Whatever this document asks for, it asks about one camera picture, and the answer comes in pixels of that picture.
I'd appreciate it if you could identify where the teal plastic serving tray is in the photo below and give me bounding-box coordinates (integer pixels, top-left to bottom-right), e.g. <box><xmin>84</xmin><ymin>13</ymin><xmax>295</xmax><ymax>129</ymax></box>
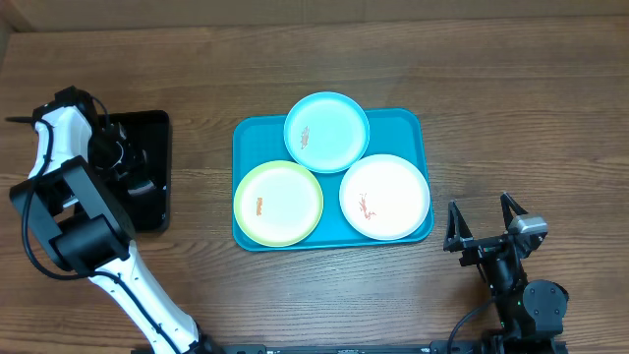
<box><xmin>232</xmin><ymin>107</ymin><xmax>429</xmax><ymax>251</ymax></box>

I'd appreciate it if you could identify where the light blue plate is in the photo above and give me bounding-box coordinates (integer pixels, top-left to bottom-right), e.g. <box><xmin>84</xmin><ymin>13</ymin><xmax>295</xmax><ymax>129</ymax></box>
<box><xmin>283</xmin><ymin>91</ymin><xmax>371</xmax><ymax>174</ymax></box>

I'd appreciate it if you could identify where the yellow-green plate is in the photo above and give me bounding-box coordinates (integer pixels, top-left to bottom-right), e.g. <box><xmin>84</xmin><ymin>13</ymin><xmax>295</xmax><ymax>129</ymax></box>
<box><xmin>233</xmin><ymin>160</ymin><xmax>323</xmax><ymax>248</ymax></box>

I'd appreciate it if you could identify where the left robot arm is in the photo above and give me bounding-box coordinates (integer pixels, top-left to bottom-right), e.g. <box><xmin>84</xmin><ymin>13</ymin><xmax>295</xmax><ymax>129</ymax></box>
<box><xmin>10</xmin><ymin>87</ymin><xmax>222</xmax><ymax>353</ymax></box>

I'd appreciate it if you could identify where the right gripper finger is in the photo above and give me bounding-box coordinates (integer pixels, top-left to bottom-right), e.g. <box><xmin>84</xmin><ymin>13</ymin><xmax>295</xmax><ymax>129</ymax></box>
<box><xmin>500</xmin><ymin>192</ymin><xmax>528</xmax><ymax>230</ymax></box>
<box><xmin>443</xmin><ymin>201</ymin><xmax>473</xmax><ymax>252</ymax></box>

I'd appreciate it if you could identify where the white plate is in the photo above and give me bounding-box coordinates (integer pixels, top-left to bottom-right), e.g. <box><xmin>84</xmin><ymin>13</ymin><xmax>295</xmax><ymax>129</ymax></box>
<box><xmin>339</xmin><ymin>154</ymin><xmax>430</xmax><ymax>241</ymax></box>

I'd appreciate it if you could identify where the black rectangular tray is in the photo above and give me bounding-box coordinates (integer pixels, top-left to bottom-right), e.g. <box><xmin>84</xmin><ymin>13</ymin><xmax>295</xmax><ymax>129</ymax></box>
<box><xmin>102</xmin><ymin>110</ymin><xmax>172</xmax><ymax>233</ymax></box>

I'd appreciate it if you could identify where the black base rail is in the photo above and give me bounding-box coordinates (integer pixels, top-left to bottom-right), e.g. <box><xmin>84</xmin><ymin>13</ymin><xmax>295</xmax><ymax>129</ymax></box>
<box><xmin>131</xmin><ymin>339</ymin><xmax>569</xmax><ymax>354</ymax></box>

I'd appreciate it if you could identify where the green and white sponge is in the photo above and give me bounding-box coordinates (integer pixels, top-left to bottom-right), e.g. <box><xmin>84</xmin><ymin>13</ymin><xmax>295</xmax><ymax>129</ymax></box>
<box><xmin>127</xmin><ymin>178</ymin><xmax>155</xmax><ymax>197</ymax></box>

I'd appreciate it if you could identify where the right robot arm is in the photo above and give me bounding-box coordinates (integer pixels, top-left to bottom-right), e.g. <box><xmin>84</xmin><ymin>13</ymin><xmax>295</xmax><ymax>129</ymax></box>
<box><xmin>430</xmin><ymin>193</ymin><xmax>569</xmax><ymax>353</ymax></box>

